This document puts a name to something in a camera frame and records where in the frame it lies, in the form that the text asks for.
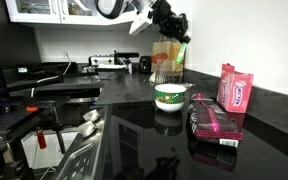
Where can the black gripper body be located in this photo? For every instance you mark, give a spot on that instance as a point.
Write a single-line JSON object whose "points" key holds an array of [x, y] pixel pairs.
{"points": [[170, 20]]}

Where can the green marker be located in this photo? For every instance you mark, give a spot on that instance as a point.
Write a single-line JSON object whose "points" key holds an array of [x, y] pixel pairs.
{"points": [[181, 54]]}

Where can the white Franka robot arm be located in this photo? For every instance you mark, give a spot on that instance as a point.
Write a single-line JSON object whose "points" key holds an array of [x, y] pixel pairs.
{"points": [[140, 23]]}

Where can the clear glass cup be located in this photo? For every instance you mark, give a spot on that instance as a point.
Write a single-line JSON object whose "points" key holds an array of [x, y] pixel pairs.
{"points": [[164, 71]]}

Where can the white cup with green band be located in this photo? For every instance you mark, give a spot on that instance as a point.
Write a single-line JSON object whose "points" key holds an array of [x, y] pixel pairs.
{"points": [[170, 98]]}

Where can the brown paper bag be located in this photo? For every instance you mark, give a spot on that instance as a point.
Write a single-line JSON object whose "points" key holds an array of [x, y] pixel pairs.
{"points": [[160, 53]]}

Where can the small black appliance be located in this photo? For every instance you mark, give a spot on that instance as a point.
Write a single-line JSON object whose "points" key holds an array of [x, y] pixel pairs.
{"points": [[145, 64]]}

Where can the pink cardboard box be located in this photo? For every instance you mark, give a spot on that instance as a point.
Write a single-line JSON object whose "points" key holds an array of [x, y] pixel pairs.
{"points": [[235, 90]]}

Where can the silver toaster appliance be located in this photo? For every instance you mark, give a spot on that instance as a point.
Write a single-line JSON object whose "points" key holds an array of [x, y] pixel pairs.
{"points": [[100, 60]]}

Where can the dark package with pink ribbon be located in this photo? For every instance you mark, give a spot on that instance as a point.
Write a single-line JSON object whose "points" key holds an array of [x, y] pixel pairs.
{"points": [[214, 121]]}

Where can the silver stove knob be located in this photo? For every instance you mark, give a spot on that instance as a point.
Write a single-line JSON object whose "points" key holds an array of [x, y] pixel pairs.
{"points": [[87, 128], [91, 115]]}

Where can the steel stove control panel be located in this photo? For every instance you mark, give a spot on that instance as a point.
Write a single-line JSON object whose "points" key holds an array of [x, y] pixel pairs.
{"points": [[80, 156]]}

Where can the black device with blue screen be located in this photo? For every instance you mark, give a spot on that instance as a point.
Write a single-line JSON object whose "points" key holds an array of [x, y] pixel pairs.
{"points": [[22, 70]]}

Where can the orange clamp lever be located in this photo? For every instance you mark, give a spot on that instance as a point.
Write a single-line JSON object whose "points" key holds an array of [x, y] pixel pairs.
{"points": [[32, 108]]}

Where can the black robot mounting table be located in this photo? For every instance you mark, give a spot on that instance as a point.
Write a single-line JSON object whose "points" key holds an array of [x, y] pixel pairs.
{"points": [[17, 120]]}

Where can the white glass-door wall cabinet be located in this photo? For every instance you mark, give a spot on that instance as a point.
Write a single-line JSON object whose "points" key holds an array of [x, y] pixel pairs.
{"points": [[57, 11]]}

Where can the black horizontal mount bar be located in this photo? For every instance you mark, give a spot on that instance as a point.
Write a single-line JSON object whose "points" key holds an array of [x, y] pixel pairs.
{"points": [[54, 83]]}

